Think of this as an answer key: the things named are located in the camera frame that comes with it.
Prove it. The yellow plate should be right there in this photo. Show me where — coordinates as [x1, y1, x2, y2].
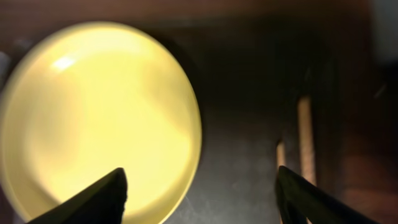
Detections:
[1, 22, 202, 223]

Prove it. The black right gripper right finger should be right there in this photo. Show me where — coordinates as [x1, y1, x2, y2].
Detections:
[275, 166, 376, 224]

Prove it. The dark brown serving tray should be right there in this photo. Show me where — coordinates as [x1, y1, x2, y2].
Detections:
[0, 18, 383, 224]

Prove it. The wooden chopstick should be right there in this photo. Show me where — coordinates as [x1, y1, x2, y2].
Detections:
[276, 140, 286, 167]
[297, 96, 317, 185]

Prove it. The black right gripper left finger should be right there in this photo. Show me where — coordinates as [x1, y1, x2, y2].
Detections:
[28, 168, 127, 224]

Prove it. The left wooden chopstick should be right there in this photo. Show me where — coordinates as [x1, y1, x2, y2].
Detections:
[276, 140, 286, 167]

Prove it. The right wooden chopstick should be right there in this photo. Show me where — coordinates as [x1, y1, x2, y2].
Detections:
[297, 96, 317, 185]

